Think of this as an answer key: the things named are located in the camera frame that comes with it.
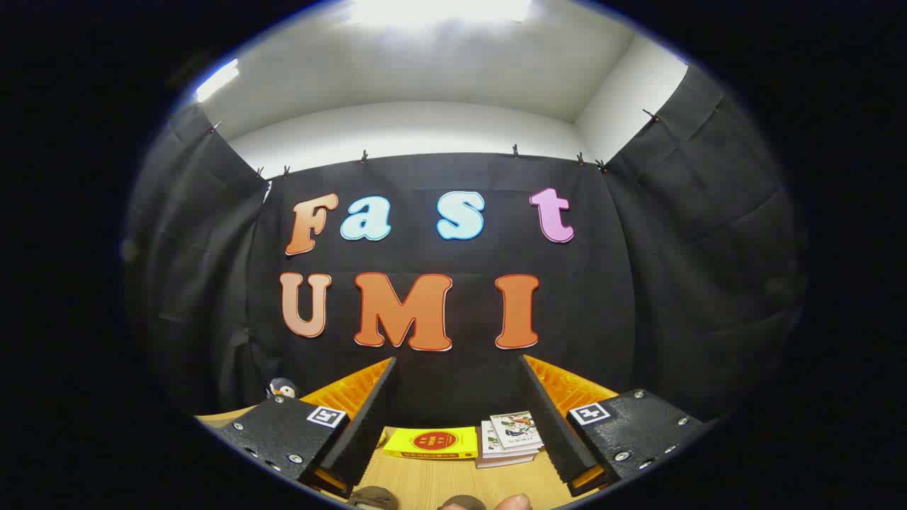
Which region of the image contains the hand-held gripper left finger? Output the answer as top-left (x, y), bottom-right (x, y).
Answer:
top-left (213, 356), bottom-right (398, 499)

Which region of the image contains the black backdrop cloth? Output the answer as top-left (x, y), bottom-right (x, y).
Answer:
top-left (122, 64), bottom-right (809, 429)

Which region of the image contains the yellow book with red circle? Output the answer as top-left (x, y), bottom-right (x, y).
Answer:
top-left (383, 426), bottom-right (479, 461)

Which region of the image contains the white illustrated cover book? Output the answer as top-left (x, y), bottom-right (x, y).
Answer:
top-left (489, 411), bottom-right (545, 454)

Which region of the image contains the brown-edged book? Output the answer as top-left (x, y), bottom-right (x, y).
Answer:
top-left (476, 453), bottom-right (536, 470)

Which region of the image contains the row of small cloth clips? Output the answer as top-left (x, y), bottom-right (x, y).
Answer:
top-left (209, 108), bottom-right (660, 178)

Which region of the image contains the ceiling light panel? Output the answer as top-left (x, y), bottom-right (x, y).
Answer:
top-left (195, 59), bottom-right (240, 102)
top-left (347, 0), bottom-right (532, 26)

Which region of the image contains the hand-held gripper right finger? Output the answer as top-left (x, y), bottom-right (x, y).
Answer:
top-left (517, 353), bottom-right (711, 498)

